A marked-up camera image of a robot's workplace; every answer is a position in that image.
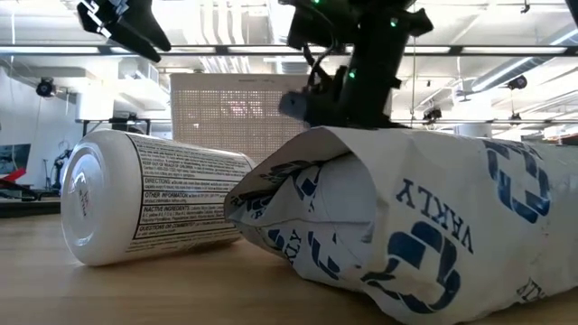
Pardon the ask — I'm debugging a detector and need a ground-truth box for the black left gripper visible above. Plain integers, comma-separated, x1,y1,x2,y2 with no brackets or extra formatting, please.
76,0,172,64

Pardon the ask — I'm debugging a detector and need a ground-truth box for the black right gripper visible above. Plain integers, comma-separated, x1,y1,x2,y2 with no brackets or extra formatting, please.
297,66,407,130

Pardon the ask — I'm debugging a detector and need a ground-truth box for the white paper package blue print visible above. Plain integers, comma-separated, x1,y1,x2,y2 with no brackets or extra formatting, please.
223,125,578,325

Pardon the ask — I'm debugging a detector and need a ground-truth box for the white perforated plastic basket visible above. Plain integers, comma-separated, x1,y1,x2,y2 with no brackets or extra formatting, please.
170,72,317,166

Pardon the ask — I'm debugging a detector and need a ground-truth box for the thin vertical pole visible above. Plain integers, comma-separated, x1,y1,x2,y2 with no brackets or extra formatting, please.
410,35,416,130

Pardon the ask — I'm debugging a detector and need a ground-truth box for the black background table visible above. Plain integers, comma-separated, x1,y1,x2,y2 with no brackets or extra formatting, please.
74,116,153,137

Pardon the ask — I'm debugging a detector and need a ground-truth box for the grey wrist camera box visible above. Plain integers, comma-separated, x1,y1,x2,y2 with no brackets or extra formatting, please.
277,90,310,121

